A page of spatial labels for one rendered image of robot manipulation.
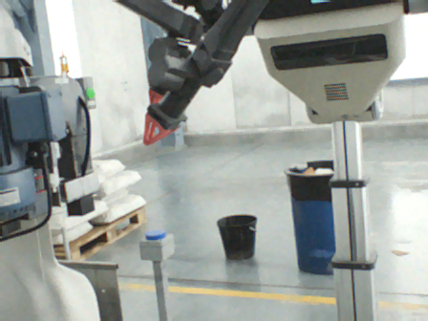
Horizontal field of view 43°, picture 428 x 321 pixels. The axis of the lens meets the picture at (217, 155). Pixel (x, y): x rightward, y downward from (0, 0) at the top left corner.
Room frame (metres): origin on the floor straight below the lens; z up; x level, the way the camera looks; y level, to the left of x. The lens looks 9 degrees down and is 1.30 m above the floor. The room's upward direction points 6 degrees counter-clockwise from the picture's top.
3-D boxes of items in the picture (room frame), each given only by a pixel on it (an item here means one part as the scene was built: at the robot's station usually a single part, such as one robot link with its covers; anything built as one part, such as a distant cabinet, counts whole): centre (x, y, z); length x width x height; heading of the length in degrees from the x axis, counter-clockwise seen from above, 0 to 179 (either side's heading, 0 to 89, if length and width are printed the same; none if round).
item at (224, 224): (3.72, -0.09, 0.13); 0.30 x 0.30 x 0.26
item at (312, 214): (3.37, -0.65, 0.32); 0.51 x 0.48 x 0.65; 157
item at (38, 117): (0.98, 0.32, 1.25); 0.10 x 0.08 x 0.12; 2
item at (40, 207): (1.27, 0.46, 1.04); 0.08 x 0.06 x 0.05; 157
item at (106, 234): (4.48, 1.32, 0.07); 1.20 x 0.82 x 0.14; 159
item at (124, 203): (4.70, 1.01, 0.20); 0.67 x 0.43 x 0.15; 157
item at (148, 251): (1.56, 0.21, 0.81); 0.08 x 0.08 x 0.06; 67
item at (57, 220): (4.13, 1.23, 0.32); 0.66 x 0.43 x 0.15; 159
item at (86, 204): (1.46, 0.38, 0.98); 0.09 x 0.05 x 0.05; 157
